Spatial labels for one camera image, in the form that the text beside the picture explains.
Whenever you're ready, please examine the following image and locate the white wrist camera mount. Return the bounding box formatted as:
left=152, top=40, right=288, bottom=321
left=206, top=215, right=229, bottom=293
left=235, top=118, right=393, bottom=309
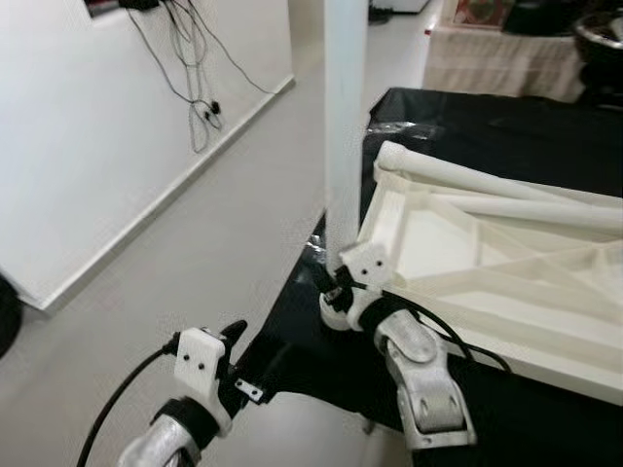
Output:
left=175, top=328, right=235, bottom=434
left=338, top=243, right=390, bottom=305

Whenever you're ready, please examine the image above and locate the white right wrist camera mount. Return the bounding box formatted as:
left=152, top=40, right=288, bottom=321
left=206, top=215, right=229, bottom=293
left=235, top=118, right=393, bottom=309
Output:
left=338, top=243, right=390, bottom=305

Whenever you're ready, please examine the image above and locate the black hanging power cord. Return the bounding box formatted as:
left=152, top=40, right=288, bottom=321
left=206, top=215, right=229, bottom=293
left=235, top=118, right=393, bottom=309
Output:
left=127, top=8, right=223, bottom=155
left=185, top=0, right=278, bottom=98

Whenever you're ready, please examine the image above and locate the black tablecloth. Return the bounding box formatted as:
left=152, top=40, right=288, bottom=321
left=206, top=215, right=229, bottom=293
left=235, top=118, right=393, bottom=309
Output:
left=224, top=88, right=623, bottom=467

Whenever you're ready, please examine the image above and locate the white plastic table leg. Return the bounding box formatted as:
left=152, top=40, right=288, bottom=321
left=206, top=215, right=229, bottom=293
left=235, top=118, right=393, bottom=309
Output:
left=458, top=195, right=623, bottom=232
left=324, top=0, right=372, bottom=269
left=375, top=141, right=623, bottom=210

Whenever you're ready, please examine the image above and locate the black plastic bag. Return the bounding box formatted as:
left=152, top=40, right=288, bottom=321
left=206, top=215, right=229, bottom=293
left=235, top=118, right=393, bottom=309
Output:
left=506, top=0, right=577, bottom=36

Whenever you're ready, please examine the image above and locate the red printed carton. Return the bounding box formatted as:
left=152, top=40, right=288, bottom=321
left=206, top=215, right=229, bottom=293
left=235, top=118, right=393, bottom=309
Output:
left=453, top=0, right=509, bottom=28

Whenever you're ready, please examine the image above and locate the white plastic children table top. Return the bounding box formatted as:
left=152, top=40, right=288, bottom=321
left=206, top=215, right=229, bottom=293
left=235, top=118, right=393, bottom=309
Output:
left=319, top=144, right=623, bottom=406

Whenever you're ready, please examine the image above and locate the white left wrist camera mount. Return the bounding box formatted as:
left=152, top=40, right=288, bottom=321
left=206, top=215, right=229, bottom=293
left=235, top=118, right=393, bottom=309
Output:
left=175, top=328, right=235, bottom=434

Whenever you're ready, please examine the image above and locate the beige cover cloth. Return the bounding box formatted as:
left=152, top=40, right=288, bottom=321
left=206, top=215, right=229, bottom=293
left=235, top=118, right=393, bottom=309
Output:
left=423, top=19, right=587, bottom=103

